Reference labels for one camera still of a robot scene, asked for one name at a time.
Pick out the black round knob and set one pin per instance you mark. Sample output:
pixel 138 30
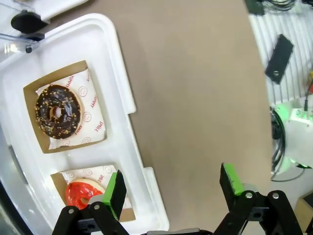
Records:
pixel 27 22

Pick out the brown cardboard donut tray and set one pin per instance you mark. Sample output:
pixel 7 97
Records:
pixel 57 183
pixel 31 98

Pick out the red glazed donut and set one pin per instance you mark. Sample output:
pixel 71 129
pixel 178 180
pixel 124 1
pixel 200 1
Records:
pixel 75 193

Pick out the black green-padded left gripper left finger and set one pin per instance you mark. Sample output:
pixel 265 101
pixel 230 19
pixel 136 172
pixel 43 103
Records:
pixel 115 195

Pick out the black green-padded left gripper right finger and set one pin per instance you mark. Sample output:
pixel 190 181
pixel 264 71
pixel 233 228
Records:
pixel 232 188

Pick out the light wooden box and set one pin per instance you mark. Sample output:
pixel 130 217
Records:
pixel 305 213

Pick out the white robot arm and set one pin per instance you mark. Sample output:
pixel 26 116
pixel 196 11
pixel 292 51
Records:
pixel 298 137

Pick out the clear plastic container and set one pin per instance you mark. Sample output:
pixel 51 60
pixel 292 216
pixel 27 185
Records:
pixel 12 40

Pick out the white smile-print paper liner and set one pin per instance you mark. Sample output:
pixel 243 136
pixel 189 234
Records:
pixel 97 172
pixel 94 110

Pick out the black rectangular plate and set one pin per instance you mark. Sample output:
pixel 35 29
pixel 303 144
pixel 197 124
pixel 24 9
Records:
pixel 280 58

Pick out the chocolate sprinkled donut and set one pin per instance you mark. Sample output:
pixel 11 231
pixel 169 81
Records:
pixel 66 98

